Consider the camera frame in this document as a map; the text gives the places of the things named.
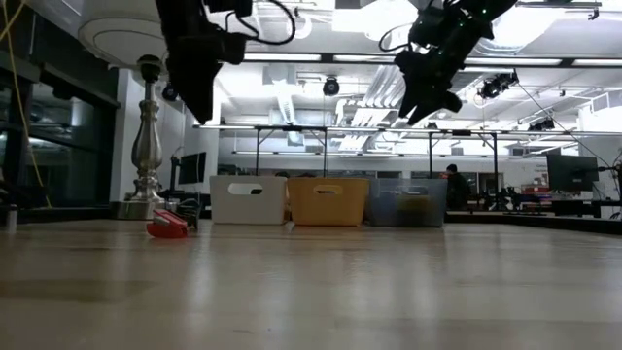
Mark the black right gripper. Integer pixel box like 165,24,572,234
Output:
393,6,496,127

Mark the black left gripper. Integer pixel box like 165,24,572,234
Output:
166,31,249,125

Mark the small black monitor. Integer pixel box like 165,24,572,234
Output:
177,151,208,186

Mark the silver candlestick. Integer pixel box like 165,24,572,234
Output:
112,53,182,221

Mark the person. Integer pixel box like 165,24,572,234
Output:
445,163,470,212

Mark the white plastic bin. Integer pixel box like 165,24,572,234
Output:
209,174,289,226

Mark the grey translucent plastic bin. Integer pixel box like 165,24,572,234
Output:
368,177,449,228

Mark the orange plastic bin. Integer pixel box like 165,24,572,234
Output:
286,176,370,228

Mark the large black monitor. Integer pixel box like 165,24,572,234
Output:
545,154,601,193

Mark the black ceiling camera rig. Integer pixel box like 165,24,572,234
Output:
477,71,521,101

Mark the white ring light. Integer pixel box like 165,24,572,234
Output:
291,8,314,41

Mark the black aluminium table frame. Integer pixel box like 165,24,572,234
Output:
0,206,622,237

